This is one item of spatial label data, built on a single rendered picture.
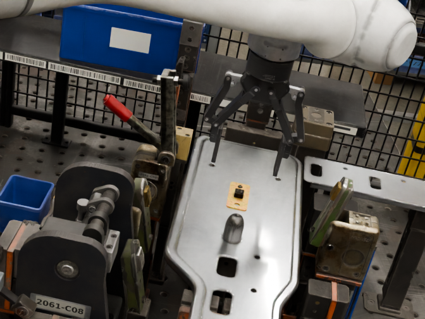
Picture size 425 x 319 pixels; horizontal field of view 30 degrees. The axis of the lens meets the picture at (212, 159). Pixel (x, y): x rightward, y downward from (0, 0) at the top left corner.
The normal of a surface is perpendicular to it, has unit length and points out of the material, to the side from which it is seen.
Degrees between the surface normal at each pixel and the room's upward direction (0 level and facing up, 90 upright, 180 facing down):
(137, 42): 90
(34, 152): 0
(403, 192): 0
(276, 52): 90
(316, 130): 88
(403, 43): 91
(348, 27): 79
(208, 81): 0
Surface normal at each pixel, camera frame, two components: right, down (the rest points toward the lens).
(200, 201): 0.18, -0.83
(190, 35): -0.11, 0.51
